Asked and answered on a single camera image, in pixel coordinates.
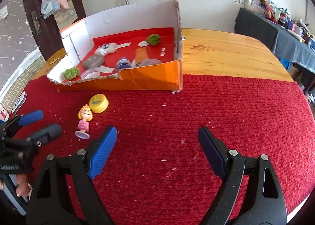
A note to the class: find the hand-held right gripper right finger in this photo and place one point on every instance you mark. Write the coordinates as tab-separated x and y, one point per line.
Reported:
212	151

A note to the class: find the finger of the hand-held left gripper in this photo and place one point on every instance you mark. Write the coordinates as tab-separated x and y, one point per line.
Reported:
48	132
32	116

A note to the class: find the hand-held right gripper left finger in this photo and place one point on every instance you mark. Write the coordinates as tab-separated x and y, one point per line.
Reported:
103	151

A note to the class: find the round clear plastic lid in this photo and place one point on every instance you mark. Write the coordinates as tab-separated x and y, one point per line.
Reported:
90	73

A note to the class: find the grey eyeshadow case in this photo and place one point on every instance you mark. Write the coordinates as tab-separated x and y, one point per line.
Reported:
93	62

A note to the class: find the white and orange cardboard box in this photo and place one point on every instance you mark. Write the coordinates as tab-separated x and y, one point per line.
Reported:
152	77

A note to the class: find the blue paint bottle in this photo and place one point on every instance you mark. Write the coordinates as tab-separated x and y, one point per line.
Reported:
123	64

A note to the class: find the white plush toy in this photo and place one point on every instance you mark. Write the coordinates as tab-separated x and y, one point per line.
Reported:
105	48

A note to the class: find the orange packet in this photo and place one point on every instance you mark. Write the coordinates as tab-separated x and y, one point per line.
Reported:
141	55

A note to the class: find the green pom-pom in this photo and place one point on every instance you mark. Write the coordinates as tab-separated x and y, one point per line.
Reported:
71	73
153	40

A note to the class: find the person's left hand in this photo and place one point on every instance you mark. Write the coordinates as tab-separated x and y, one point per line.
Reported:
22	185

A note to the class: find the small white device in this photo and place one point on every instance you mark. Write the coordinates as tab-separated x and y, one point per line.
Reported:
19	102

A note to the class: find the blonde doll figurine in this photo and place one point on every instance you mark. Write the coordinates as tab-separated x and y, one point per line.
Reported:
85	116

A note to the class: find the yellow round lid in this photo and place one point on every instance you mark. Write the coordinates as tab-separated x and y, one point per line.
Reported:
98	103

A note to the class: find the red knitted table cloth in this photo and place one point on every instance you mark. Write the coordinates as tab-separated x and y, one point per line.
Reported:
172	107

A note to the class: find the grey starred curtain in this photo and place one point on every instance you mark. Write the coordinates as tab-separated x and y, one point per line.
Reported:
12	30

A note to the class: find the clear plastic bag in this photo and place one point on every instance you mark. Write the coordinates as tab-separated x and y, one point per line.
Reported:
49	5

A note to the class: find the blue storage box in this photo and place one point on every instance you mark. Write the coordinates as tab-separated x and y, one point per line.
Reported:
285	63

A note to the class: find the pink plush toy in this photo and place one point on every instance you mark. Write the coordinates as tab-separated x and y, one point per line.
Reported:
62	0

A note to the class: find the side table with dark cloth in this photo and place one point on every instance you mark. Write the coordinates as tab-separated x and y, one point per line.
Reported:
260	30

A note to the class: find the clutter of small toiletries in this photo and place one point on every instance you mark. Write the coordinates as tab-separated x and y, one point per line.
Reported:
290	22

